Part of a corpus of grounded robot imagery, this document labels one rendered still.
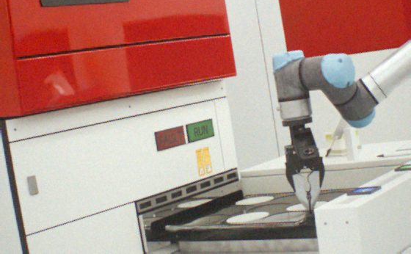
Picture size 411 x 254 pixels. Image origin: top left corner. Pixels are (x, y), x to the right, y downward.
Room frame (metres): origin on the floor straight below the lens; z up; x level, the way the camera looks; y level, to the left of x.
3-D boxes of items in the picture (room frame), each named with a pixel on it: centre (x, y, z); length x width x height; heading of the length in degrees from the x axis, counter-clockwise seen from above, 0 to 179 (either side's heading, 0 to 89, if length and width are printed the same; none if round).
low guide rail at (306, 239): (2.01, -0.10, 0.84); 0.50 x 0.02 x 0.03; 55
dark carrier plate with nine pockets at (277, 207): (2.14, -0.12, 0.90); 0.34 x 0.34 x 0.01; 55
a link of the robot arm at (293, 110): (2.02, -0.20, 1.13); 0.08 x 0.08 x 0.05
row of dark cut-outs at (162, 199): (2.25, 0.07, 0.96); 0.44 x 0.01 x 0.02; 145
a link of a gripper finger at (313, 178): (2.03, -0.22, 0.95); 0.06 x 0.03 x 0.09; 179
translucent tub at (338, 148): (2.42, -0.36, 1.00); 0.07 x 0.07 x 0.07; 29
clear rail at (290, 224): (1.99, -0.01, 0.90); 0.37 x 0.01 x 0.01; 55
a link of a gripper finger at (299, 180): (2.03, -0.19, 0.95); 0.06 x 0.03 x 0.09; 179
